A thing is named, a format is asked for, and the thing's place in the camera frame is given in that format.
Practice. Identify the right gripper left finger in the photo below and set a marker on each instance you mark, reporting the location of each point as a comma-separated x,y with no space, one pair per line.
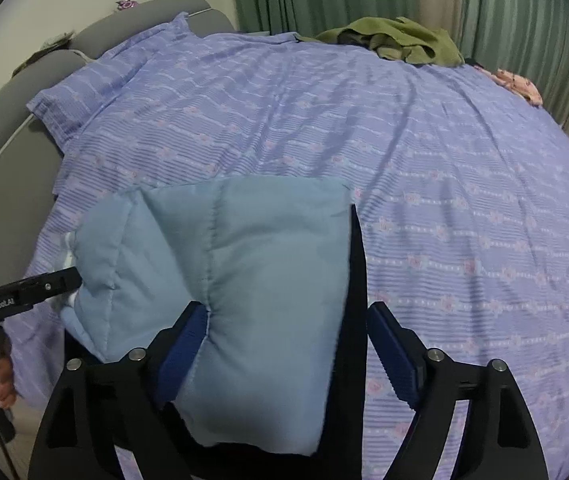
97,408

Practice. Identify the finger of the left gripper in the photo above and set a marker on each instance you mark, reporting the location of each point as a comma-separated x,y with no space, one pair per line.
21,296

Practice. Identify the light blue padded pants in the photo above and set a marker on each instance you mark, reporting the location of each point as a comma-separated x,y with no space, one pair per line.
268,259

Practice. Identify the person's left hand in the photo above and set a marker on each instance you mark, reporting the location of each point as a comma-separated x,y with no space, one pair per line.
7,388

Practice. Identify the grey padded headboard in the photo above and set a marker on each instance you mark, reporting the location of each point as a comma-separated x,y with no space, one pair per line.
29,158

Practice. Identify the purple floral pillow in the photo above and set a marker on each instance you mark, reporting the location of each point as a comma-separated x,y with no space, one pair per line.
68,107

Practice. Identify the purple floral bed sheet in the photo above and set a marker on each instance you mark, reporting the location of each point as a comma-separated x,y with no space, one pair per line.
462,189

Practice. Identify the pink floral garment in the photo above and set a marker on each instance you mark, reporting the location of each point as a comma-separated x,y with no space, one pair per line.
516,84

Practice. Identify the olive green garment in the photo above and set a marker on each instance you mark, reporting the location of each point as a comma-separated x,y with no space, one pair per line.
395,39

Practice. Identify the green curtain right panel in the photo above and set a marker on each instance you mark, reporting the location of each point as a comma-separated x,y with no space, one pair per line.
526,37

